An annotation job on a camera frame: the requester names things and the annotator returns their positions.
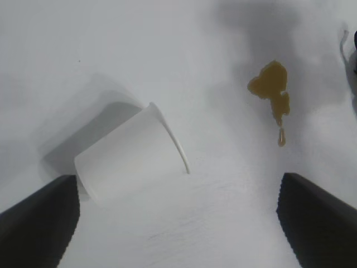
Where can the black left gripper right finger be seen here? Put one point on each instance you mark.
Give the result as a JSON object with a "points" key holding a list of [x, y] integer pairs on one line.
{"points": [[320, 223]]}

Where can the white paper cup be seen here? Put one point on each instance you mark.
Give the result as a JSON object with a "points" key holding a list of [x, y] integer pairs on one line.
{"points": [[125, 156]]}

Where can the brown liquid spill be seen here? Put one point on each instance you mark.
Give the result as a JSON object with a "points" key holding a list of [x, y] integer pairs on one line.
{"points": [[270, 78]]}

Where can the purple and black cloth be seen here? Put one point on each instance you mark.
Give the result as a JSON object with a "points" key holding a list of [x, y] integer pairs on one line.
{"points": [[355, 40]]}

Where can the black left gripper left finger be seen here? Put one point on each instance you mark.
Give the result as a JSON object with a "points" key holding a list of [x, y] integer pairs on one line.
{"points": [[36, 223]]}

